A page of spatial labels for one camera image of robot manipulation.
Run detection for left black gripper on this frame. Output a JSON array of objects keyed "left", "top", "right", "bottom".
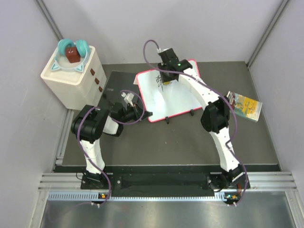
[{"left": 120, "top": 103, "right": 152, "bottom": 124}]

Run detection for pink framed whiteboard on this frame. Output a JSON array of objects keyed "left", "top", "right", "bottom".
[{"left": 136, "top": 70, "right": 201, "bottom": 123}]

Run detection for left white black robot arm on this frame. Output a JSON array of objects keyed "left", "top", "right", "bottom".
[{"left": 71, "top": 102, "right": 153, "bottom": 190}]

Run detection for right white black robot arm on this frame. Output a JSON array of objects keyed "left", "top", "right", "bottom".
[{"left": 158, "top": 48, "right": 248, "bottom": 189}]

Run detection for white drawer cabinet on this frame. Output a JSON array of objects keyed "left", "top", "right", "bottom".
[{"left": 40, "top": 46, "right": 107, "bottom": 110}]

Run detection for colourful book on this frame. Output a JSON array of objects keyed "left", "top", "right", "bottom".
[{"left": 227, "top": 91, "right": 263, "bottom": 122}]

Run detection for brown cube toy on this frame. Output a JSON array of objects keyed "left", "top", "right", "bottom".
[{"left": 65, "top": 46, "right": 81, "bottom": 63}]

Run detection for teal cat ear headphones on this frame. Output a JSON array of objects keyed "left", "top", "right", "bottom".
[{"left": 51, "top": 38, "right": 91, "bottom": 73}]

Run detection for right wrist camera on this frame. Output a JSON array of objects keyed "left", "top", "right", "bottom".
[{"left": 157, "top": 48, "right": 169, "bottom": 54}]

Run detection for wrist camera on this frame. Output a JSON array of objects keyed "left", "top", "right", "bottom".
[
  {"left": 157, "top": 48, "right": 169, "bottom": 54},
  {"left": 121, "top": 92, "right": 134, "bottom": 105}
]

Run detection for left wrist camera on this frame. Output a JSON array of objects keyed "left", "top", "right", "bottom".
[{"left": 121, "top": 92, "right": 134, "bottom": 105}]

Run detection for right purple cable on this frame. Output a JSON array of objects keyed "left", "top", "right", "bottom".
[{"left": 143, "top": 39, "right": 249, "bottom": 207}]

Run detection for purple cable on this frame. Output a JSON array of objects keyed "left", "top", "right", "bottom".
[
  {"left": 143, "top": 39, "right": 249, "bottom": 207},
  {"left": 75, "top": 89, "right": 145, "bottom": 207}
]

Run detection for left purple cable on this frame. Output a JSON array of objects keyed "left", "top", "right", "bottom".
[{"left": 75, "top": 89, "right": 145, "bottom": 207}]

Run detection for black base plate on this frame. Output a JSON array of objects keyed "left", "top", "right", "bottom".
[{"left": 78, "top": 166, "right": 251, "bottom": 198}]

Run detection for white slotted cable duct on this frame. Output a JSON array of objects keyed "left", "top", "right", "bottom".
[{"left": 47, "top": 191, "right": 240, "bottom": 202}]

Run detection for aluminium rail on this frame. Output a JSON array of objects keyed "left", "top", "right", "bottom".
[{"left": 38, "top": 171, "right": 297, "bottom": 191}]

